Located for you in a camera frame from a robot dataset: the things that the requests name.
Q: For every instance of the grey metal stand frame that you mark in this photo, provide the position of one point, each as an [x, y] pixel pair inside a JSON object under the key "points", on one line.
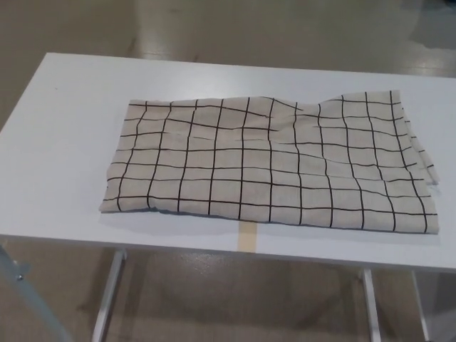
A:
{"points": [[26, 288]]}

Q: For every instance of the white metal table leg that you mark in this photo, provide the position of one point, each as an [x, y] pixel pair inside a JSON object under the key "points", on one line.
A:
{"points": [[422, 310], [107, 295], [371, 306]]}

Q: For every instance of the white towel with black grid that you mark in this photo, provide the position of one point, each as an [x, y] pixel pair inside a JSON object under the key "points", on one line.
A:
{"points": [[249, 167]]}

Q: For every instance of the beige masking tape strip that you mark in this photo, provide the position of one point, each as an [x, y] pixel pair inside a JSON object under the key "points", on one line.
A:
{"points": [[247, 237]]}

